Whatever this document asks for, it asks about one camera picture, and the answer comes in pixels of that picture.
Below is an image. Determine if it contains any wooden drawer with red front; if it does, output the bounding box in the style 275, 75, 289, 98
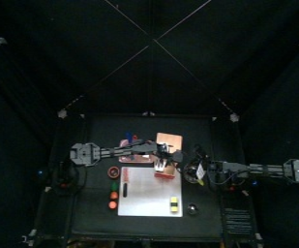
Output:
153, 158, 178, 179

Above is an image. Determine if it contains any thin diagonal string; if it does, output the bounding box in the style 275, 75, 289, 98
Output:
61, 0, 214, 112
105, 0, 237, 115

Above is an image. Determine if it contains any pink tray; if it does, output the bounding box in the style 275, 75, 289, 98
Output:
118, 139, 155, 165

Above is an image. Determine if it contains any white cutting board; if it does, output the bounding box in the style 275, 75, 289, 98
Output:
117, 166, 185, 218

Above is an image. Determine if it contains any yellow sushi roll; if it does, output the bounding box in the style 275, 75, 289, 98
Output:
170, 196, 181, 213

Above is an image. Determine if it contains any red ring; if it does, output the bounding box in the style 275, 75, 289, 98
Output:
107, 166, 122, 179

